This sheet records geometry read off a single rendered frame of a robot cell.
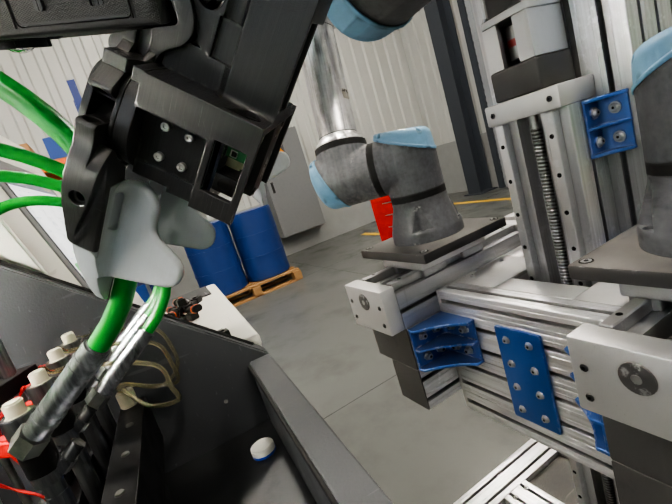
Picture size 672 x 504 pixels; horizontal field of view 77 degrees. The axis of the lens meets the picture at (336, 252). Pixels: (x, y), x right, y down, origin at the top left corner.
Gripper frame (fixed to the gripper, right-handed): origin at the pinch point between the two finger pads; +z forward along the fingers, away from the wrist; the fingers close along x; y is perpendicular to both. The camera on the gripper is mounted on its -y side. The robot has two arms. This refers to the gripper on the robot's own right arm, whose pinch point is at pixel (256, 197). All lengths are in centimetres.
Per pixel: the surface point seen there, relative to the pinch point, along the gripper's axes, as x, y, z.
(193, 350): 19.1, -14.9, 21.6
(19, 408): -12.6, -28.5, 10.7
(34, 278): 19.3, -31.6, 1.6
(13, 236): 23.4, -32.8, -5.4
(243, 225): 466, 76, 35
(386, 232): 359, 207, 87
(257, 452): 8.6, -11.4, 38.2
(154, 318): -4.6, -16.6, 9.2
